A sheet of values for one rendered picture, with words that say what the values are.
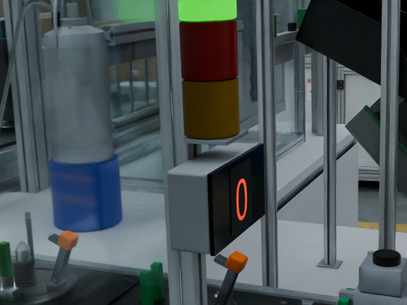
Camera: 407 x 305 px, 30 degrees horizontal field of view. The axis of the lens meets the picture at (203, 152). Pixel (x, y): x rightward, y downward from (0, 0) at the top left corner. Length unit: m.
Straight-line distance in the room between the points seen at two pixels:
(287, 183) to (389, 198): 0.99
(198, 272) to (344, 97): 4.26
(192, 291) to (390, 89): 0.43
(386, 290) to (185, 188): 0.30
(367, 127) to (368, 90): 3.85
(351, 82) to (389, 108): 3.91
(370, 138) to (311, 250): 0.51
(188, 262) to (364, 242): 0.91
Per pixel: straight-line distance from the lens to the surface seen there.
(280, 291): 1.09
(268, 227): 1.10
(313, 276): 1.41
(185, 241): 0.64
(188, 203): 0.63
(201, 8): 0.63
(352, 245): 1.56
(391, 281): 0.84
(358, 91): 4.92
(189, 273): 0.70
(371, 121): 1.06
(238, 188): 0.67
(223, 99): 0.64
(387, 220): 1.06
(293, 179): 2.06
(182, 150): 0.67
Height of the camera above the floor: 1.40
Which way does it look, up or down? 13 degrees down
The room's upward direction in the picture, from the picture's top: 2 degrees counter-clockwise
